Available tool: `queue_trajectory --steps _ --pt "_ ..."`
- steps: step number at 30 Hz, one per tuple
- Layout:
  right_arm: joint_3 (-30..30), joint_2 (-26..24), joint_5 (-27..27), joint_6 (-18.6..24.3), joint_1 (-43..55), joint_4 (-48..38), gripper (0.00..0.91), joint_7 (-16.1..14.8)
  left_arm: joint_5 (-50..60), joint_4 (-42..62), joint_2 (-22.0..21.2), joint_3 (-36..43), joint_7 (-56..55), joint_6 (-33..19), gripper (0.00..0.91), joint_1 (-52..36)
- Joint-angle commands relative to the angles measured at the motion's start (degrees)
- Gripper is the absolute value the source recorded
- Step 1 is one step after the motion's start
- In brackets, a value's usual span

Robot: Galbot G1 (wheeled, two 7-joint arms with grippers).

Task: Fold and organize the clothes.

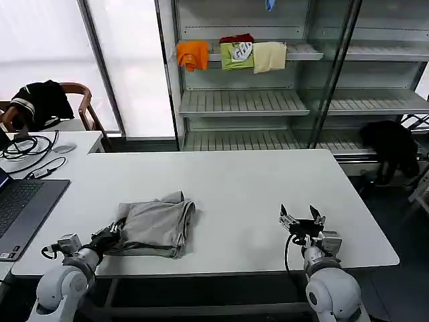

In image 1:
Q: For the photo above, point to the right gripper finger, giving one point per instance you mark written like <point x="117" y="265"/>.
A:
<point x="286" y="218"/>
<point x="316" y="216"/>

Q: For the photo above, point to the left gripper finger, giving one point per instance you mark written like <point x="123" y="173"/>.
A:
<point x="116" y="227"/>

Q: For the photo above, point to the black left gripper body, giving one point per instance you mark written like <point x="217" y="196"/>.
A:
<point x="104" y="241"/>

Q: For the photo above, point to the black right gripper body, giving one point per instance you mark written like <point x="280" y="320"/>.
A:
<point x="306" y="227"/>

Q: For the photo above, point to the grey printed t-shirt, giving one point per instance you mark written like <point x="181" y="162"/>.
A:
<point x="157" y="224"/>

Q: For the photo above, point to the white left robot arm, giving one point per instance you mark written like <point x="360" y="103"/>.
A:
<point x="57" y="288"/>

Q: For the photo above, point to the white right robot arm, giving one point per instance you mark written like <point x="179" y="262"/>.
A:
<point x="332" y="288"/>

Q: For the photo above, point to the dark grey laptop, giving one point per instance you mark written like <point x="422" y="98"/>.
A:
<point x="20" y="211"/>

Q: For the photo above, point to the grey computer mouse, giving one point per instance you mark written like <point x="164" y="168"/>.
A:
<point x="64" y="148"/>

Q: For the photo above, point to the plain black hanging garment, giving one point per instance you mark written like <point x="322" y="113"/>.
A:
<point x="393" y="144"/>

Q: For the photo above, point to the white metal rack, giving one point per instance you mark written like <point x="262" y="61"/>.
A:
<point x="423" y="189"/>

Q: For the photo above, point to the grey metal shelf with clothes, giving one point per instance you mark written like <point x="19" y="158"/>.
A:
<point x="241" y="104"/>

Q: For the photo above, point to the brown wooden chair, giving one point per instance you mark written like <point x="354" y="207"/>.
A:
<point x="85" y="107"/>

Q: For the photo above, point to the black garment with white stripes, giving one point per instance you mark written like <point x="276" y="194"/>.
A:
<point x="40" y="104"/>

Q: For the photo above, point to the grey window frame post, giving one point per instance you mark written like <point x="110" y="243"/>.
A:
<point x="100" y="60"/>

